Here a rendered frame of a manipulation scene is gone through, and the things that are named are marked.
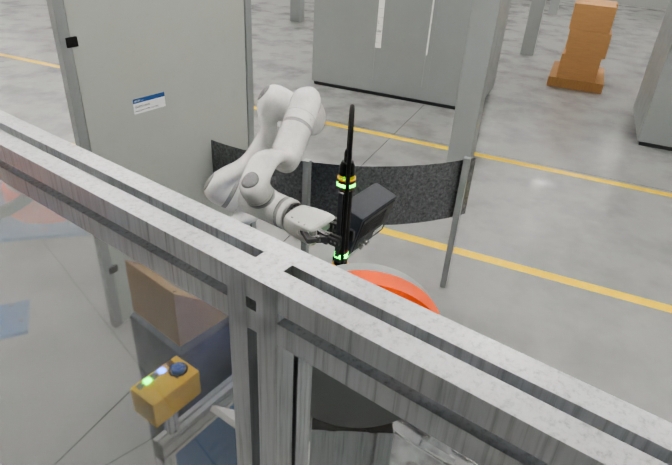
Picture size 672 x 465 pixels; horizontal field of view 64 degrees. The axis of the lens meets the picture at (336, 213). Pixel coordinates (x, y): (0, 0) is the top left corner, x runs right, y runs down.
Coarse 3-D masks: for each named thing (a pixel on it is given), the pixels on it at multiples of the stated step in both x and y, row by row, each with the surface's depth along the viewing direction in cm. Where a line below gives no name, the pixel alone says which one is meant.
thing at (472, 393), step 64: (0, 128) 49; (64, 192) 41; (128, 192) 40; (192, 256) 33; (256, 256) 33; (256, 320) 32; (320, 320) 28; (384, 320) 29; (448, 320) 28; (256, 384) 36; (384, 384) 27; (448, 384) 25; (512, 384) 25; (576, 384) 25; (256, 448) 39; (512, 448) 24; (576, 448) 22; (640, 448) 23
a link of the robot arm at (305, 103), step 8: (304, 88) 156; (312, 88) 156; (296, 96) 154; (304, 96) 153; (312, 96) 154; (296, 104) 152; (304, 104) 152; (312, 104) 153; (320, 104) 157; (288, 112) 152; (296, 112) 150; (304, 112) 151; (312, 112) 153; (320, 112) 169; (304, 120) 150; (312, 120) 152; (320, 120) 170; (312, 128) 153; (320, 128) 173
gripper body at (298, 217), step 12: (300, 204) 137; (288, 216) 132; (300, 216) 132; (312, 216) 132; (324, 216) 133; (288, 228) 132; (300, 228) 129; (312, 228) 128; (324, 228) 132; (300, 240) 131
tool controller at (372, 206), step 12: (360, 192) 214; (372, 192) 216; (384, 192) 218; (360, 204) 207; (372, 204) 209; (384, 204) 212; (360, 216) 201; (372, 216) 206; (384, 216) 219; (360, 228) 204; (372, 228) 215; (360, 240) 212; (348, 252) 211
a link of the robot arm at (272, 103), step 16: (272, 96) 166; (288, 96) 168; (272, 112) 168; (272, 128) 173; (256, 144) 177; (272, 144) 175; (240, 160) 181; (224, 176) 182; (240, 176) 181; (208, 192) 184; (224, 192) 184
